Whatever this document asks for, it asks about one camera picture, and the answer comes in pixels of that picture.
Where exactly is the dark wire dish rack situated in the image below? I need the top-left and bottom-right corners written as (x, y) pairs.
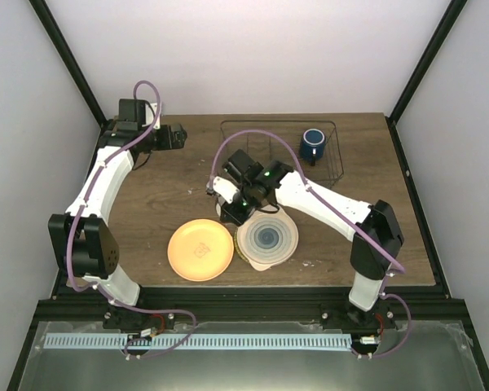
top-left (214, 119), bottom-right (344, 189)

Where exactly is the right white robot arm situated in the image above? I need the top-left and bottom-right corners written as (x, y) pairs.
top-left (207, 149), bottom-right (405, 328)

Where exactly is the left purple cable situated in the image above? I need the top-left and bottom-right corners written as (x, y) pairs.
top-left (65, 80), bottom-right (197, 362)

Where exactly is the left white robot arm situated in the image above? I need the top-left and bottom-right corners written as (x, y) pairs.
top-left (48, 99), bottom-right (187, 329)

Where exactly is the orange plastic plate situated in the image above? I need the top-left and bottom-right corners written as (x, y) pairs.
top-left (167, 219), bottom-right (234, 282)

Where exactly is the black aluminium frame rail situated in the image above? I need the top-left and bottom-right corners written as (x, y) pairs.
top-left (33, 287), bottom-right (469, 329)

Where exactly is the light blue slotted cable duct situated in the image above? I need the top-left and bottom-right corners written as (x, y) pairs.
top-left (42, 332), bottom-right (352, 351)

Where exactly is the purple cable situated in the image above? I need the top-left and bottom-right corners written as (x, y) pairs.
top-left (208, 129), bottom-right (412, 361)
top-left (65, 80), bottom-right (197, 362)

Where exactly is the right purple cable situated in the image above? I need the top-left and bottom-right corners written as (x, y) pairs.
top-left (208, 129), bottom-right (412, 361)

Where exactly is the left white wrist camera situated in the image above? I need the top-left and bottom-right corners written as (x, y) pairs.
top-left (145, 102), bottom-right (162, 130)

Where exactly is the yellow patterned plate underneath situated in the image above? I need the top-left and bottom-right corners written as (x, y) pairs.
top-left (233, 227), bottom-right (249, 263)

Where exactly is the blue enamel mug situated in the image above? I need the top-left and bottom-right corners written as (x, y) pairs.
top-left (298, 129), bottom-right (327, 166)

